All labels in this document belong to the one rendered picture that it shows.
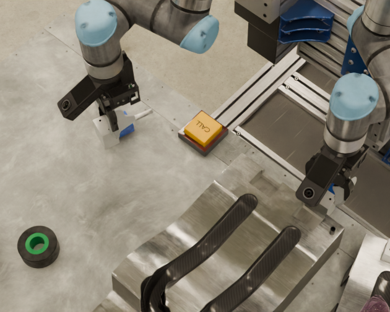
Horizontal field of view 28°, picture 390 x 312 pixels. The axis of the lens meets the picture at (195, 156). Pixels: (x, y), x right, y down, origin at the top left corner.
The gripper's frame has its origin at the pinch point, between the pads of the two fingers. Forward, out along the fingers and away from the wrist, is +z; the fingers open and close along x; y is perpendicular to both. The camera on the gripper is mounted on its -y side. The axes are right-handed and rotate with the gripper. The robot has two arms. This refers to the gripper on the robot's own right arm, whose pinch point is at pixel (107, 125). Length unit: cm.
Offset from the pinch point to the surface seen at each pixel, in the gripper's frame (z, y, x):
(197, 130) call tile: 0.9, 16.6, -10.2
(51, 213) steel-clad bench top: 4.6, -19.0, -10.9
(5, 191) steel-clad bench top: 4.6, -25.4, -1.3
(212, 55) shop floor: 85, 61, 63
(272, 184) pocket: -2.1, 22.7, -30.9
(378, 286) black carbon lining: 0, 29, -59
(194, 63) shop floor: 85, 54, 63
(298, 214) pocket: -1.7, 23.6, -39.0
